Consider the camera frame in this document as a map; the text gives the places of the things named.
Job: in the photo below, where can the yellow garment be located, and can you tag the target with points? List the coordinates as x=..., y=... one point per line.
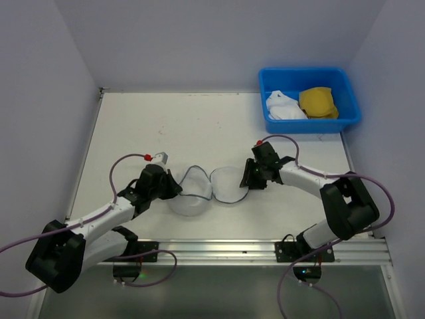
x=318, y=103

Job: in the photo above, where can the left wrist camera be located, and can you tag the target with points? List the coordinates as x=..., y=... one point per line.
x=159, y=159

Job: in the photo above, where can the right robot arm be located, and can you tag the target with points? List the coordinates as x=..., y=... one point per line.
x=348, y=205

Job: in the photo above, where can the aluminium mounting rail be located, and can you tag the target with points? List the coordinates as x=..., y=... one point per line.
x=356, y=252

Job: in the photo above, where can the white bra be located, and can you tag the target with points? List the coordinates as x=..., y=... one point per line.
x=282, y=107

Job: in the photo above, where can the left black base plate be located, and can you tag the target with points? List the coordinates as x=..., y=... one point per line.
x=143, y=247

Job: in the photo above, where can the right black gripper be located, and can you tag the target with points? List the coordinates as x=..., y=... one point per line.
x=251, y=174

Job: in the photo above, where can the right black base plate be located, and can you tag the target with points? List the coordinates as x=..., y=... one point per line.
x=292, y=248

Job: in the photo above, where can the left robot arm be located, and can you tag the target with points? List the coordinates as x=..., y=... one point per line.
x=65, y=250

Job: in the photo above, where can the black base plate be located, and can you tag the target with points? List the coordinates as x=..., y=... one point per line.
x=143, y=247
x=292, y=248

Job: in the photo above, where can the white mesh laundry bag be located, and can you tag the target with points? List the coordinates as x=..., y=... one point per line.
x=200, y=188

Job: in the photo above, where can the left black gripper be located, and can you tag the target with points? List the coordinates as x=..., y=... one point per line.
x=169, y=185

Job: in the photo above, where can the blue plastic bin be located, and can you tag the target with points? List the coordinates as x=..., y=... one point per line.
x=293, y=80

